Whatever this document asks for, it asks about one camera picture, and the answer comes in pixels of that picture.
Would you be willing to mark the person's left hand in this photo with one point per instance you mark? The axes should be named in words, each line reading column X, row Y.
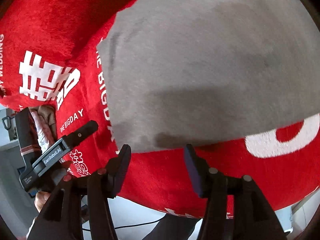
column 40, row 200

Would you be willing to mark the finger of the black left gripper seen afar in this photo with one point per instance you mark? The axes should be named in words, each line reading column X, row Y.
column 78, row 136

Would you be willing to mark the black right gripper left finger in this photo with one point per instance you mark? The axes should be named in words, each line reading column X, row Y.
column 60, row 218

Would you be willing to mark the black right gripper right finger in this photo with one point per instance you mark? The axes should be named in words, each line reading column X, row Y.
column 236, row 208

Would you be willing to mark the grey small knit garment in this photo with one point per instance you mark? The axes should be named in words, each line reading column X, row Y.
column 204, row 71

